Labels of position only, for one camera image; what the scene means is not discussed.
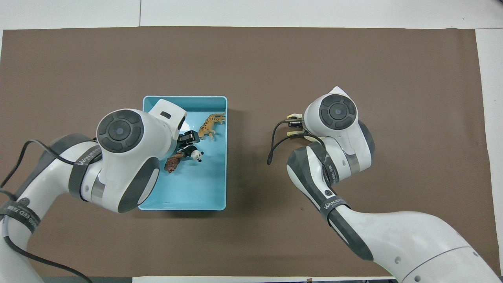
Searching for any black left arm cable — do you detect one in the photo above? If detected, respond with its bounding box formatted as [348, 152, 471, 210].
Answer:
[0, 140, 103, 283]

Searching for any brown lion toy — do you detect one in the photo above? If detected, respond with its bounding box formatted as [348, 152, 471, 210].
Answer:
[164, 152, 186, 174]

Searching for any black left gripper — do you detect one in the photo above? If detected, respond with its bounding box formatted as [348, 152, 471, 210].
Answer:
[176, 131, 201, 151]

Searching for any brown paper table mat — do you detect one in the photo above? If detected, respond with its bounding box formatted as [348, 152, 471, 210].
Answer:
[0, 26, 502, 277]

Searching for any orange striped tiger toy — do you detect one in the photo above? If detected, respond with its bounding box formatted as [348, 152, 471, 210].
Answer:
[197, 112, 226, 140]

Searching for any black and white panda toy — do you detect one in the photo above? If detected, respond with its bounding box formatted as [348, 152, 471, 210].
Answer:
[181, 145, 204, 163]

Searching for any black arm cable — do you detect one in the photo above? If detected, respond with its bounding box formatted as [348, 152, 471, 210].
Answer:
[267, 118, 315, 166]
[0, 140, 103, 283]

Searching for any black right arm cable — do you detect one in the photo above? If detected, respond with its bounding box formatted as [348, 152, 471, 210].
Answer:
[267, 118, 315, 166]

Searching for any light blue plastic storage box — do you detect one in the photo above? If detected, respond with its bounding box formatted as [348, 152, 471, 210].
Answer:
[138, 96, 228, 211]

